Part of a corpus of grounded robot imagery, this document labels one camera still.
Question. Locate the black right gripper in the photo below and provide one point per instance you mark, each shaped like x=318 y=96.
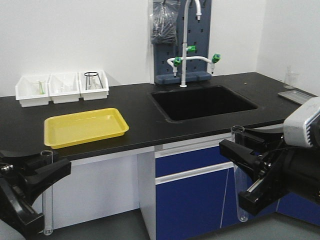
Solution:
x=277 y=172

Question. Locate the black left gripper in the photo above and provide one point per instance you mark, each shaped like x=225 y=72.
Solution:
x=15 y=211

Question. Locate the short clear glass test tube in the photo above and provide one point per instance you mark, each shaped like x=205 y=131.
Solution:
x=47 y=198

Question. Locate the tall clear glass test tube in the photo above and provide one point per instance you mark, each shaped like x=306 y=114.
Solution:
x=240 y=178

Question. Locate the yellow plastic tray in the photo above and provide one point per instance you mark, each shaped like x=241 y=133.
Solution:
x=83 y=127

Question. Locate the steel tray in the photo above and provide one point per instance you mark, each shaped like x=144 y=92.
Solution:
x=295 y=96

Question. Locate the clear glass cylinder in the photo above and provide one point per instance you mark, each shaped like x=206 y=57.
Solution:
x=287 y=83

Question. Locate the green yellow plastic dropper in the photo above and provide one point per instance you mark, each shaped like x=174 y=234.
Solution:
x=40 y=87

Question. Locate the white bin left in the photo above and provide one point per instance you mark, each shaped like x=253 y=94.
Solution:
x=27 y=91

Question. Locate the white bin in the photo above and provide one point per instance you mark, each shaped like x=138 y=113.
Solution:
x=64 y=87
x=93 y=94
x=27 y=91

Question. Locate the white bin middle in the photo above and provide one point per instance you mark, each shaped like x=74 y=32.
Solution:
x=64 y=87

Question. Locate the blue cabinet door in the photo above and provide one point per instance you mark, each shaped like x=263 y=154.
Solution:
x=195 y=205

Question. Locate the black lab sink basin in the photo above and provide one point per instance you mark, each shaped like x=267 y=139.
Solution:
x=186 y=104

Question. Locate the blue cabinet drawer front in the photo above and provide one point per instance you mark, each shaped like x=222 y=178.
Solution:
x=186 y=161

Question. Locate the white bin right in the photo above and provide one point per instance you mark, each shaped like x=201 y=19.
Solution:
x=93 y=94

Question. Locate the white lab faucet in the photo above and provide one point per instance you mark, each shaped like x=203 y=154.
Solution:
x=182 y=60

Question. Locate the blue grey pegboard drying rack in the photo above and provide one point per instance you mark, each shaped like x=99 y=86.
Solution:
x=198 y=40

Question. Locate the plastic bag of pegs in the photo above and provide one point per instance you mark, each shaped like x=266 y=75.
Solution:
x=164 y=21

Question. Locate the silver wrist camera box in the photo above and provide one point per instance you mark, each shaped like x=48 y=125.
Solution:
x=302 y=127

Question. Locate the black wire tripod stand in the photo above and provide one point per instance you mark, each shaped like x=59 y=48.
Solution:
x=92 y=80

